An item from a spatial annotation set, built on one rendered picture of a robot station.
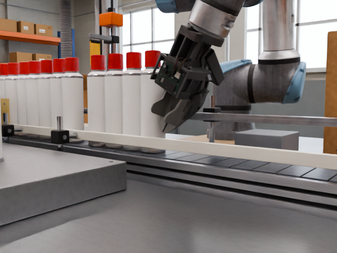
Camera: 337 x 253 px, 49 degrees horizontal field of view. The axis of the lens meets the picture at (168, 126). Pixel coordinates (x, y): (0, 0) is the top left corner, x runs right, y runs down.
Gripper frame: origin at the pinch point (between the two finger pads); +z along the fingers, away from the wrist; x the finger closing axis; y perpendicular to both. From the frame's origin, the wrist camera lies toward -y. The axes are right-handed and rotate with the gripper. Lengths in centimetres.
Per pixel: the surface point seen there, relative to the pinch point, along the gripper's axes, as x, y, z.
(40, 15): -755, -478, 211
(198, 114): 3.6, -2.4, -4.9
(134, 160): -0.1, 6.0, 7.4
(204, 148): 11.3, 4.6, -3.3
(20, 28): -667, -382, 220
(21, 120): -41.9, 2.6, 24.9
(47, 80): -37.3, 2.0, 10.0
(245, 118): 12.4, -2.4, -9.6
